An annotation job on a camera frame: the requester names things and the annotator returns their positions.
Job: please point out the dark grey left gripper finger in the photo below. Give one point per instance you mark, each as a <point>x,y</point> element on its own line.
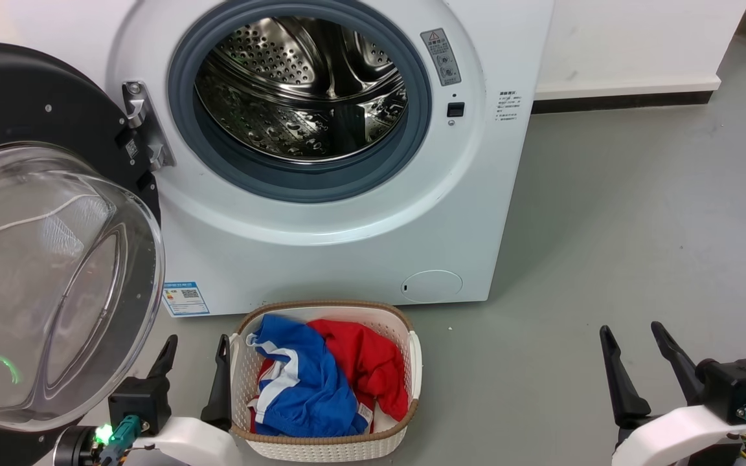
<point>164,362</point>
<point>223,388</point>

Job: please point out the black door latch socket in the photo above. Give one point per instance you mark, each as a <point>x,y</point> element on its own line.
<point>455,109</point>

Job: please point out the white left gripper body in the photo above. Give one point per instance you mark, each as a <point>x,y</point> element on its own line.
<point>192,446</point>

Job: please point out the red garment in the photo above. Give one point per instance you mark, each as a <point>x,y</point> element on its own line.
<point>366,362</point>

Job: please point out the grey warning sticker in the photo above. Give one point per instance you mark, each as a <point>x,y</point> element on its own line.
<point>441,57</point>

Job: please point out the black round washer door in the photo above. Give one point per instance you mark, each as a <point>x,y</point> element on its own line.
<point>23,97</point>

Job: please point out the blue energy label sticker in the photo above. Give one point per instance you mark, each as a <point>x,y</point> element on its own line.
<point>185,299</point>

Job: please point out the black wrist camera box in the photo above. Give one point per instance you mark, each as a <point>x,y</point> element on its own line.
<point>735,385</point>
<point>140,401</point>

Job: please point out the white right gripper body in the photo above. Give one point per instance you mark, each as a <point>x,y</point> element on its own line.
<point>671,437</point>

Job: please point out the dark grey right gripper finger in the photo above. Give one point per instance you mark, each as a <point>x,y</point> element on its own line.
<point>680,362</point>
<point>622,388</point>

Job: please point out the grey metal door hinge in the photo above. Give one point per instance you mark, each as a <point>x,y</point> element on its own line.
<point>143,123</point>

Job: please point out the round white filter cover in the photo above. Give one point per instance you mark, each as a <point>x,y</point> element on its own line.
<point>432,286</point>

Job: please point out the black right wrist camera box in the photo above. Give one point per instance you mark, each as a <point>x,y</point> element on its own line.
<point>735,385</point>

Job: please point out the steel perforated drum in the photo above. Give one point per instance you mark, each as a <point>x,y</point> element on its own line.
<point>282,129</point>

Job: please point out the white woven-rim laundry basket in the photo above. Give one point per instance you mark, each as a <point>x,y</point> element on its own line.
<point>405,362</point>

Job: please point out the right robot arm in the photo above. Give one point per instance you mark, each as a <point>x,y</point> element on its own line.
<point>716,456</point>

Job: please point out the blue garment with white stripe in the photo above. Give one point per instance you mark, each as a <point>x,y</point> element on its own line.
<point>311,388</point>

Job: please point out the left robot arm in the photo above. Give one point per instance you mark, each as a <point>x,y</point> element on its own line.
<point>75,446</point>

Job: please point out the white washing machine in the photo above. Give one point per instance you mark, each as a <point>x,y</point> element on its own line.
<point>347,259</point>

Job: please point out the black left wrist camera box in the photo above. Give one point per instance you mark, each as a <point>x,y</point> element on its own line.
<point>140,401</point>

